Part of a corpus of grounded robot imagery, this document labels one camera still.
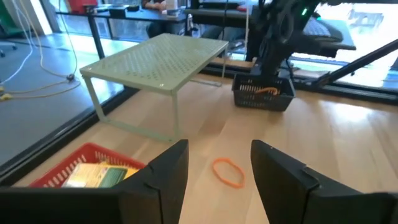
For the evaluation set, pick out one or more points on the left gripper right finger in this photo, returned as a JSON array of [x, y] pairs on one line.
[[311, 205]]

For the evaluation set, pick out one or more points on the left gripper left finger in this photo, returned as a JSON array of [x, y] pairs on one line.
[[109, 208]]

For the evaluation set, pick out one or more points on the yellow green crayon box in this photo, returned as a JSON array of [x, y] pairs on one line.
[[93, 175]]

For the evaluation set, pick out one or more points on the orange silicone wristband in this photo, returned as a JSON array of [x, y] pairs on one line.
[[267, 90], [214, 166]]

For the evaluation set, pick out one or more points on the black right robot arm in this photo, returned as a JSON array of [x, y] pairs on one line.
[[273, 46]]

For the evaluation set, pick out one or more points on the black side desk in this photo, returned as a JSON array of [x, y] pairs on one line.
[[329, 46]]

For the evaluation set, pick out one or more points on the black office desk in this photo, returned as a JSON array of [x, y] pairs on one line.
[[140, 15]]

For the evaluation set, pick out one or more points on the red plastic basket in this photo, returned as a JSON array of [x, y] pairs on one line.
[[84, 152]]

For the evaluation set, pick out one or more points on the black plastic basket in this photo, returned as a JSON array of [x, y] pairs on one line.
[[261, 101]]

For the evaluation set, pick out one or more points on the green perforated metal shelf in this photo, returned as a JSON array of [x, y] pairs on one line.
[[155, 62]]

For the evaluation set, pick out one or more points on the red box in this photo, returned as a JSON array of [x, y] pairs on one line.
[[82, 4]]

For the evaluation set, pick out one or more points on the person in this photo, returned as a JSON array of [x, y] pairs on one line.
[[155, 3]]

